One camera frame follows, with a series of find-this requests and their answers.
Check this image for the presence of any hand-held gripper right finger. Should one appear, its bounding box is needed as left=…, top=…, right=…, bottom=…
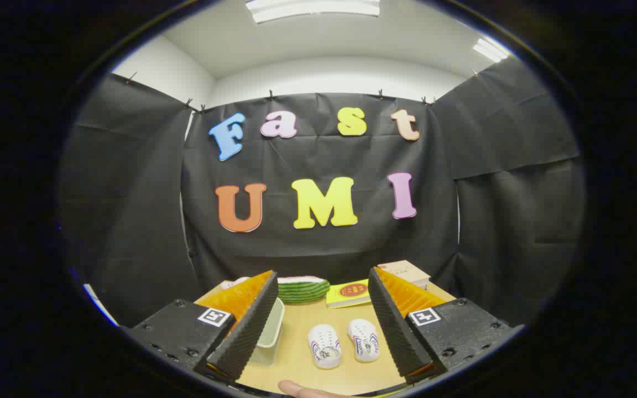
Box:
left=368, top=267, right=513, bottom=385

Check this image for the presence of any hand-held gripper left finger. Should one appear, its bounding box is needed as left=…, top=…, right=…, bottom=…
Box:
left=130, top=270, right=279, bottom=382

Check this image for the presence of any beige fabric storage box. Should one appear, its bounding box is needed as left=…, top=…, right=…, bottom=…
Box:
left=249, top=297, right=286, bottom=366

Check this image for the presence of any white shoe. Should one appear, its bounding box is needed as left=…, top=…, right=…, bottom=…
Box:
left=347, top=318, right=380, bottom=363
left=307, top=324, right=342, bottom=370

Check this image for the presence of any yellow book with red circle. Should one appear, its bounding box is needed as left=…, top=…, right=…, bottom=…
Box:
left=326, top=279, right=372, bottom=309

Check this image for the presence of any beige book with orange spine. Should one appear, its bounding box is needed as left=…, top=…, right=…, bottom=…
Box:
left=377, top=260, right=431, bottom=285

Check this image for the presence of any watermelon slice plush toy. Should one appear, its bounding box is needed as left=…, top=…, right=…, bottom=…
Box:
left=278, top=276, right=331, bottom=303

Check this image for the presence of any small ceiling light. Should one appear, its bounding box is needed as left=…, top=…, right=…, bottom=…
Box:
left=472, top=38, right=510, bottom=63

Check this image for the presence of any long ceiling light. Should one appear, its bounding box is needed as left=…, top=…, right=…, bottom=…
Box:
left=245, top=0, right=381, bottom=24

